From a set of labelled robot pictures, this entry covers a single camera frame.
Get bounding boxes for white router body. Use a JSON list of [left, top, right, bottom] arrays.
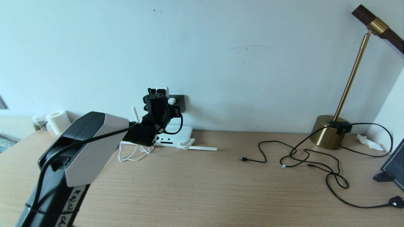
[[155, 125, 193, 148]]

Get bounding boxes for white paper towel roll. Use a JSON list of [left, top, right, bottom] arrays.
[[46, 110, 73, 135]]

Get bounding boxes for small white container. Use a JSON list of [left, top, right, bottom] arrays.
[[32, 114, 48, 131]]

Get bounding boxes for brass desk lamp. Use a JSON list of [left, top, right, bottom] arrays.
[[310, 5, 404, 150]]

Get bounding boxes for crumpled white tissue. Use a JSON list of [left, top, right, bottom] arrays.
[[357, 134, 384, 151]]

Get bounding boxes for dark framed panel on stand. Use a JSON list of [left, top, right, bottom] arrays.
[[373, 139, 404, 192]]

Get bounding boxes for grey wall socket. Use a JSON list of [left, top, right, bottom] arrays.
[[169, 95, 186, 113]]

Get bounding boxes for thin white adapter cable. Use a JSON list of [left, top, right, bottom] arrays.
[[118, 141, 154, 162]]

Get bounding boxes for black cable silver tip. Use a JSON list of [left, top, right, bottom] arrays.
[[280, 148, 341, 174]]

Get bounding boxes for black cable clip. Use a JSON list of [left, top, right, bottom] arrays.
[[329, 121, 353, 135]]

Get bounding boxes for black looped cable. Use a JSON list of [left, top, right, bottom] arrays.
[[340, 123, 393, 157]]

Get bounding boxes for black charging cables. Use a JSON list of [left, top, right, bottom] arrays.
[[326, 172, 404, 209]]

